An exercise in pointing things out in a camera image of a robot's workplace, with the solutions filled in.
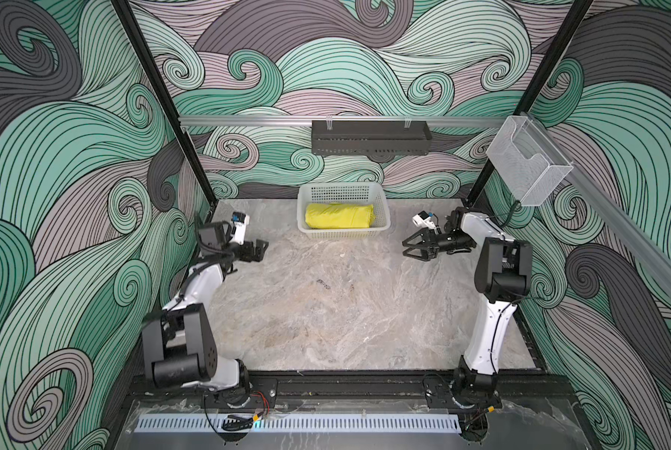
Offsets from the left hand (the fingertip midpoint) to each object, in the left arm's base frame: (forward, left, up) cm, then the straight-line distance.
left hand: (252, 238), depth 89 cm
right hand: (-5, -49, -1) cm, 49 cm away
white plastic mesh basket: (+39, -32, -16) cm, 53 cm away
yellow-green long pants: (+15, -29, -5) cm, 33 cm away
